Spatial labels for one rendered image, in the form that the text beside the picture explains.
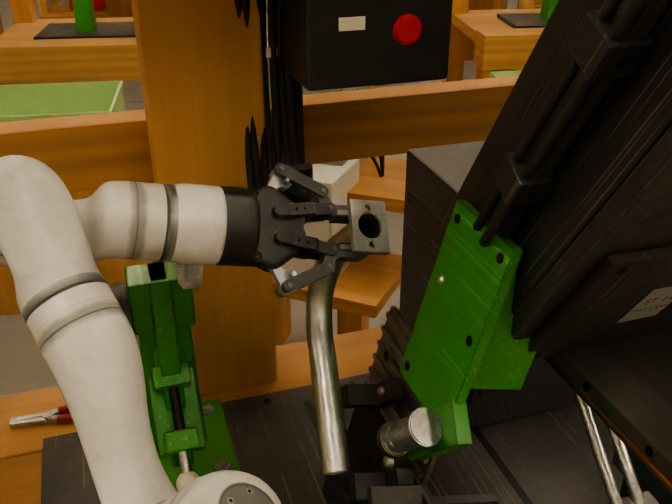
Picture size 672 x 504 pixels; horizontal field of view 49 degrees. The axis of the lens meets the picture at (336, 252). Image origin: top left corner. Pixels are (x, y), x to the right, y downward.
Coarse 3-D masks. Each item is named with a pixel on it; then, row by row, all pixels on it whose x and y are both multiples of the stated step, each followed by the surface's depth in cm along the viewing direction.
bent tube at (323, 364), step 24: (360, 216) 74; (384, 216) 75; (336, 240) 77; (360, 240) 73; (384, 240) 74; (336, 264) 80; (312, 288) 83; (312, 312) 83; (312, 336) 83; (312, 360) 82; (336, 360) 83; (312, 384) 82; (336, 384) 81; (336, 408) 80; (336, 432) 79; (336, 456) 78
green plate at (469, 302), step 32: (448, 224) 76; (448, 256) 76; (480, 256) 70; (512, 256) 66; (448, 288) 75; (480, 288) 70; (512, 288) 69; (416, 320) 80; (448, 320) 74; (480, 320) 69; (512, 320) 71; (416, 352) 80; (448, 352) 74; (480, 352) 70; (512, 352) 73; (416, 384) 79; (448, 384) 73; (480, 384) 74; (512, 384) 75
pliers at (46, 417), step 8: (56, 408) 105; (64, 408) 105; (24, 416) 103; (32, 416) 103; (40, 416) 104; (48, 416) 103; (56, 416) 103; (64, 416) 103; (16, 424) 102; (24, 424) 103; (32, 424) 103; (40, 424) 103
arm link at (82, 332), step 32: (96, 288) 59; (32, 320) 58; (64, 320) 57; (96, 320) 57; (64, 352) 56; (96, 352) 56; (128, 352) 58; (64, 384) 57; (96, 384) 56; (128, 384) 58; (96, 416) 56; (128, 416) 57; (96, 448) 56; (128, 448) 57; (96, 480) 56; (128, 480) 57; (160, 480) 59
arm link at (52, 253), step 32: (0, 160) 59; (32, 160) 60; (0, 192) 58; (32, 192) 59; (64, 192) 61; (0, 224) 57; (32, 224) 58; (64, 224) 60; (32, 256) 58; (64, 256) 59; (32, 288) 58; (64, 288) 58
